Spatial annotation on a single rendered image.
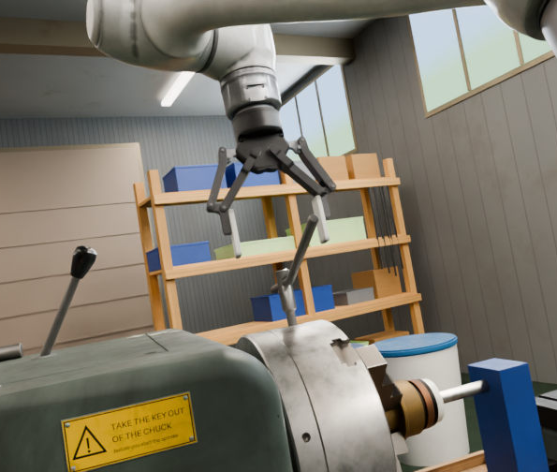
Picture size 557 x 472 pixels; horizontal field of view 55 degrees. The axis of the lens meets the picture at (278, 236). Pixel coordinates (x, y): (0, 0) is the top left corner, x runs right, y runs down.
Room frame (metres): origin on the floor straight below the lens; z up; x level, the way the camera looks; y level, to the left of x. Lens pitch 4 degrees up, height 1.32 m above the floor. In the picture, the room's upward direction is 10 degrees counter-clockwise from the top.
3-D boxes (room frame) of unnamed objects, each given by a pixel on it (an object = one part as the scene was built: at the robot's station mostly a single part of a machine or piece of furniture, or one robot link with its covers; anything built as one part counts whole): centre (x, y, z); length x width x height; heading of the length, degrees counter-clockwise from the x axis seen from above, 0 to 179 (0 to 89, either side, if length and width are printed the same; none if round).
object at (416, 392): (0.85, -0.14, 1.08); 0.09 x 0.09 x 0.09; 18
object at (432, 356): (3.65, -0.76, 0.37); 0.60 x 0.60 x 0.73
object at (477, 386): (0.89, -0.24, 1.08); 0.13 x 0.07 x 0.07; 108
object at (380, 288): (5.26, -0.06, 1.21); 2.74 x 0.71 x 2.43; 117
